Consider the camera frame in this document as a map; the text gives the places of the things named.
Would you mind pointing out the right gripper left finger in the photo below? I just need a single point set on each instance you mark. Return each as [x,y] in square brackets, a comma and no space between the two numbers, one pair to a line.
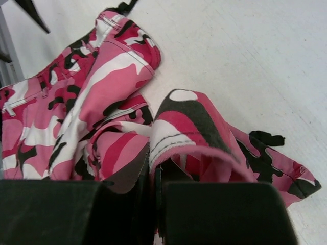
[113,211]

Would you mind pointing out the aluminium frame rail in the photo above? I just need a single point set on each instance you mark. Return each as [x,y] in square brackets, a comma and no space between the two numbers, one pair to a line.
[10,72]

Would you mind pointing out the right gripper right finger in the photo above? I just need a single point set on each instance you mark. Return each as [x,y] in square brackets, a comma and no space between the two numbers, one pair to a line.
[192,212]

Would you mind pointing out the pink camouflage trousers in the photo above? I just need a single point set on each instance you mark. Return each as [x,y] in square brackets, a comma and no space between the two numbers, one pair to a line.
[83,118]

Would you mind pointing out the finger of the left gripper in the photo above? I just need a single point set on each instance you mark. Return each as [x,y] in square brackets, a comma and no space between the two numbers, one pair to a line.
[30,9]

